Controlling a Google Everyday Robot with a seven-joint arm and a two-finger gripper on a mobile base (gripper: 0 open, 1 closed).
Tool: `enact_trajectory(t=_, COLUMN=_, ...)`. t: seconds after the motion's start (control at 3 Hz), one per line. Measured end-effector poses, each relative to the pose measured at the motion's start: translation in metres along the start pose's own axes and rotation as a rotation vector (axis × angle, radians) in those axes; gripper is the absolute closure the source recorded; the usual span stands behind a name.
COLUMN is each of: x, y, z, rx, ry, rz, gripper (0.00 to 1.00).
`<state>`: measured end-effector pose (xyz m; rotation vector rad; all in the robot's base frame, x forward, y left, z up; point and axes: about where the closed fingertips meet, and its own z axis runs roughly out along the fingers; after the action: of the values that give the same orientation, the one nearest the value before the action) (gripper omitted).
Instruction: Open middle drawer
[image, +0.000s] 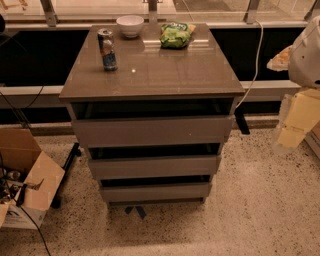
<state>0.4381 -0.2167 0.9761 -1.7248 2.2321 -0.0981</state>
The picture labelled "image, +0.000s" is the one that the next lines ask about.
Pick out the black cable on floor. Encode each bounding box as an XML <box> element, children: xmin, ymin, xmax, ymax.
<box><xmin>18</xmin><ymin>204</ymin><xmax>53</xmax><ymax>256</ymax></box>

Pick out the green chip bag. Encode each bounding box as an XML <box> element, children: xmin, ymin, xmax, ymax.
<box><xmin>160</xmin><ymin>22</ymin><xmax>196</xmax><ymax>49</ymax></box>

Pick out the white bowl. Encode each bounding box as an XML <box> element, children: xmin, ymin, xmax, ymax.
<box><xmin>116</xmin><ymin>15</ymin><xmax>144</xmax><ymax>38</ymax></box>

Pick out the black stand foot right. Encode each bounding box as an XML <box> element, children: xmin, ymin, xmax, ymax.
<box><xmin>235</xmin><ymin>108</ymin><xmax>250</xmax><ymax>135</ymax></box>

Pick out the grey bottom drawer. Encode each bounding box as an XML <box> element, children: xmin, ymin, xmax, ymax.
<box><xmin>100</xmin><ymin>182</ymin><xmax>212</xmax><ymax>202</ymax></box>

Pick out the grey drawer cabinet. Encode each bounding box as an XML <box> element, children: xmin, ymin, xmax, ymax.
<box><xmin>60</xmin><ymin>24</ymin><xmax>244</xmax><ymax>205</ymax></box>

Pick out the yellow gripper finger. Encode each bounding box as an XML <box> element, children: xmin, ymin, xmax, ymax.
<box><xmin>267</xmin><ymin>46</ymin><xmax>292</xmax><ymax>72</ymax></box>

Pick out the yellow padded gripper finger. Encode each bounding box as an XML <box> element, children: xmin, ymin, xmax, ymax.
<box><xmin>276</xmin><ymin>89</ymin><xmax>320</xmax><ymax>149</ymax></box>

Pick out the cardboard box right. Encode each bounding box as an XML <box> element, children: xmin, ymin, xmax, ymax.
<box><xmin>305</xmin><ymin>122</ymin><xmax>320</xmax><ymax>159</ymax></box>

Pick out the black bar on floor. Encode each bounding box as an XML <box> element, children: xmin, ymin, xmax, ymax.
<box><xmin>51</xmin><ymin>143</ymin><xmax>81</xmax><ymax>209</ymax></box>

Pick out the grey drawer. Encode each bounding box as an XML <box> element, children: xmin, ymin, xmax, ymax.
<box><xmin>100</xmin><ymin>182</ymin><xmax>212</xmax><ymax>202</ymax></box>
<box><xmin>88</xmin><ymin>155</ymin><xmax>221</xmax><ymax>179</ymax></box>
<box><xmin>72</xmin><ymin>116</ymin><xmax>233</xmax><ymax>148</ymax></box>

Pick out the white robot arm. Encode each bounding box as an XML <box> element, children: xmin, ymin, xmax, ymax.
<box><xmin>267</xmin><ymin>16</ymin><xmax>320</xmax><ymax>151</ymax></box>

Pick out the blue drink can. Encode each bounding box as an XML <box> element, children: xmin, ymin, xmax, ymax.
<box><xmin>97</xmin><ymin>28</ymin><xmax>118</xmax><ymax>71</ymax></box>

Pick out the white cable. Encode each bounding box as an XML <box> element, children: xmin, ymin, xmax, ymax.
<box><xmin>235</xmin><ymin>19</ymin><xmax>265</xmax><ymax>110</ymax></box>

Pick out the open cardboard box left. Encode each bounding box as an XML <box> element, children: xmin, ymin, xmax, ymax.
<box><xmin>0</xmin><ymin>128</ymin><xmax>65</xmax><ymax>229</ymax></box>

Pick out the grey top drawer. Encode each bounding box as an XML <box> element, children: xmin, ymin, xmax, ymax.
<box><xmin>72</xmin><ymin>116</ymin><xmax>233</xmax><ymax>148</ymax></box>

